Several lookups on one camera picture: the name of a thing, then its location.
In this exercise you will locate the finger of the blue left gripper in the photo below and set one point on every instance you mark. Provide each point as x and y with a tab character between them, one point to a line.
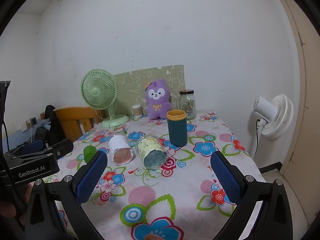
63	148
32	147

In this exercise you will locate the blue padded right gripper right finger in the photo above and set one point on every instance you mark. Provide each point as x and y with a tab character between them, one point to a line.
229	176

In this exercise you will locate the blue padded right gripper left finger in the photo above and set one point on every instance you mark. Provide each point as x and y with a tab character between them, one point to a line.
87	177

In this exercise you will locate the glass cup yellow cartoon sleeve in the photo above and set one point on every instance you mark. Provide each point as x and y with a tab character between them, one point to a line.
151	152

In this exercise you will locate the small green cup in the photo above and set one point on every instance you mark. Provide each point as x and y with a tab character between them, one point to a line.
89	152

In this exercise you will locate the glass cup white sleeve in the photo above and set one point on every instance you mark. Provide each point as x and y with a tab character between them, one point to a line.
120	150

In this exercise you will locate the teal cup yellow rim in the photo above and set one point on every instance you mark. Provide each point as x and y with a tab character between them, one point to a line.
177	127

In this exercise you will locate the person's left hand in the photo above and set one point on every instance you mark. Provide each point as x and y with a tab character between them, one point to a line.
14	203

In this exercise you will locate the person's right hand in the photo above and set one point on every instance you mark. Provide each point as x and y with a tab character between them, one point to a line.
152	236

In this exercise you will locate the black bag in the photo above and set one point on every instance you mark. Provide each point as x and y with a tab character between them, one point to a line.
50	131

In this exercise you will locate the wooden chair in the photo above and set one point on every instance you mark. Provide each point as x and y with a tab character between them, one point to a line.
76	121

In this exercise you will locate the floral tablecloth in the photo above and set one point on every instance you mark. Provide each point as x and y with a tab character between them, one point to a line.
182	199

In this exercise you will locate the green desk fan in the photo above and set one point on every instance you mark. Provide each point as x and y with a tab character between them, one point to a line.
99	91

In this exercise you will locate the cotton swab container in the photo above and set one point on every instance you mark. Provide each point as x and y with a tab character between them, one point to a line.
137	111

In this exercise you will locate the white standing fan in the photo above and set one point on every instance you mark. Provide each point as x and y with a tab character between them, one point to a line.
274	118

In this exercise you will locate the green patterned board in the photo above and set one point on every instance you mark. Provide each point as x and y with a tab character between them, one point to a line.
131	86

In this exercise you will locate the glass jar dark lid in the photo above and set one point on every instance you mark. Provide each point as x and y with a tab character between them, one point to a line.
187	103

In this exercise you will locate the purple plush toy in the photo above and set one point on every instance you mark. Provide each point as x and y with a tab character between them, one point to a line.
157	96

